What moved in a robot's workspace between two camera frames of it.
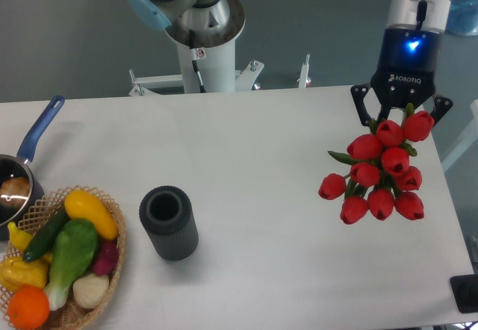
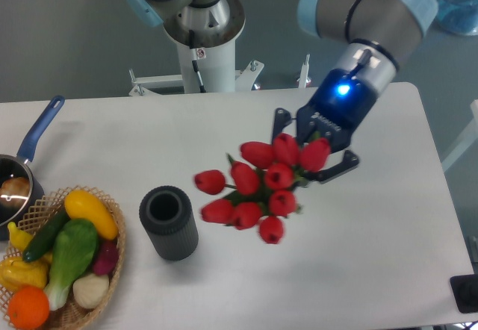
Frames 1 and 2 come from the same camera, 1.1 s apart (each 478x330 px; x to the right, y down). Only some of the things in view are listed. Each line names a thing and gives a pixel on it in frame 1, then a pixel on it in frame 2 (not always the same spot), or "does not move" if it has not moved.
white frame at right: (470, 136) does not move
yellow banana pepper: (19, 238) does not move
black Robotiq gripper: (408, 68) to (337, 108)
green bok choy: (74, 249) does not move
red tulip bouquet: (379, 183) to (265, 175)
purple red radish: (107, 258) does not move
